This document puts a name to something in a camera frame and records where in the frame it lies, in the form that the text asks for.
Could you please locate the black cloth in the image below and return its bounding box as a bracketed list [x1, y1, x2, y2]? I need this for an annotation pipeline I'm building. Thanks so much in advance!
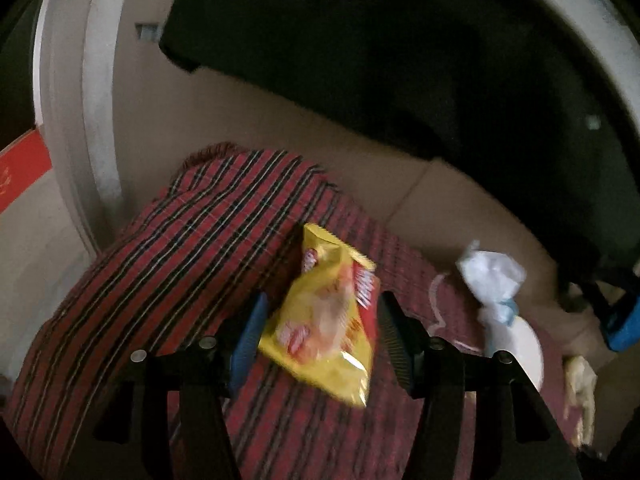
[160, 0, 640, 281]

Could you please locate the white door frame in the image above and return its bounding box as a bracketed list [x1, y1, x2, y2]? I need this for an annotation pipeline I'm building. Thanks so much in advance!
[32, 0, 166, 256]

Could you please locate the yellow snack packet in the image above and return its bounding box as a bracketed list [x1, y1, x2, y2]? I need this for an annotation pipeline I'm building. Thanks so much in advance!
[257, 222, 382, 408]

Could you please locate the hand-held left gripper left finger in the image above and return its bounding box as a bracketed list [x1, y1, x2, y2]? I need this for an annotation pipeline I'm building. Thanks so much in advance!
[62, 291, 271, 480]

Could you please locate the red plaid blanket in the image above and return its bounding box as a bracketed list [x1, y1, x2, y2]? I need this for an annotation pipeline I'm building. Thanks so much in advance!
[0, 142, 576, 480]

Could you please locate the red cardboard box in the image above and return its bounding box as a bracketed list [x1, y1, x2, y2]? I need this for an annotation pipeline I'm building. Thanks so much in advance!
[0, 127, 53, 216]

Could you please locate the pale yellowish plastic bag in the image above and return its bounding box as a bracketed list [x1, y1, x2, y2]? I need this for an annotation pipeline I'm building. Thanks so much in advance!
[562, 355, 598, 448]

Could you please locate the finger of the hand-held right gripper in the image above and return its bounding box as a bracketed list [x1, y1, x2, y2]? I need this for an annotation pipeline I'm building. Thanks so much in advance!
[580, 280, 640, 353]

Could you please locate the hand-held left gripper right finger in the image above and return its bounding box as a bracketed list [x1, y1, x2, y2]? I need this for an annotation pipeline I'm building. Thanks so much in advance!
[377, 291, 583, 480]

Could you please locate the crumpled white paper wad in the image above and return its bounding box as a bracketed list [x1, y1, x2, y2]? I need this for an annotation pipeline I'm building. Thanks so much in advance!
[455, 240, 528, 356]

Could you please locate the beige sofa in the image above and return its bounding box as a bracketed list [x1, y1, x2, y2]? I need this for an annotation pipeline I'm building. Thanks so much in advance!
[115, 67, 616, 361]

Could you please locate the white disc with yellow rim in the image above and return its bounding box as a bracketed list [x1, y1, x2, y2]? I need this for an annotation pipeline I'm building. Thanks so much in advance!
[487, 315, 545, 391]

